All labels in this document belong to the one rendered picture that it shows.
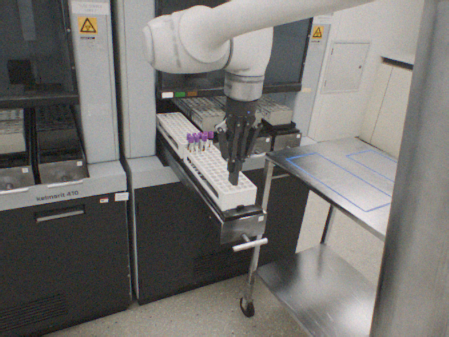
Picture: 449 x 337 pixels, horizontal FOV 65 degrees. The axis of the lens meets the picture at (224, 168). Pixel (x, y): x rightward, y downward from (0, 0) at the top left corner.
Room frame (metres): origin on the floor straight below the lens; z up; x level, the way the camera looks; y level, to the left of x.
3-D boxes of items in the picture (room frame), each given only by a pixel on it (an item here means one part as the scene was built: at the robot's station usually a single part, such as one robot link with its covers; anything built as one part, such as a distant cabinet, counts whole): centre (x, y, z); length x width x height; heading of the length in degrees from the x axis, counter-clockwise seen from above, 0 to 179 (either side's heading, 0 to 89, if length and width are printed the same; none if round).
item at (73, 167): (1.23, 0.65, 0.78); 0.73 x 0.14 x 0.09; 28
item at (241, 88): (0.82, -0.03, 1.13); 0.09 x 0.09 x 0.06
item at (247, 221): (1.03, 0.09, 0.78); 0.73 x 0.14 x 0.09; 28
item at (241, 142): (0.83, -0.04, 0.99); 0.04 x 0.01 x 0.11; 29
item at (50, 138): (1.03, 0.54, 0.85); 0.12 x 0.02 x 0.06; 119
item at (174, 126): (1.19, 0.17, 0.83); 0.30 x 0.10 x 0.06; 28
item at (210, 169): (0.91, 0.02, 0.83); 0.30 x 0.10 x 0.06; 29
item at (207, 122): (1.29, 0.06, 0.85); 0.12 x 0.02 x 0.06; 119
